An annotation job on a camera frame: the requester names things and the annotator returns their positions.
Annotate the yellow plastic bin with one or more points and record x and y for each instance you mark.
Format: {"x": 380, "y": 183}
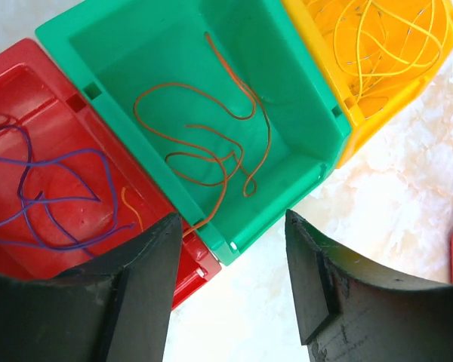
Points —
{"x": 376, "y": 56}

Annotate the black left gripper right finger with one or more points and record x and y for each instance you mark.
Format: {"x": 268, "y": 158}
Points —
{"x": 351, "y": 308}

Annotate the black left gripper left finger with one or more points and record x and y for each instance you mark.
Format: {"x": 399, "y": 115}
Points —
{"x": 115, "y": 307}

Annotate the red plastic bin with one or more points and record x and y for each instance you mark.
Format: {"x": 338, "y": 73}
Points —
{"x": 69, "y": 189}

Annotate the green plastic bin rear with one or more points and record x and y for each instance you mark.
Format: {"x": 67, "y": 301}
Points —
{"x": 219, "y": 101}

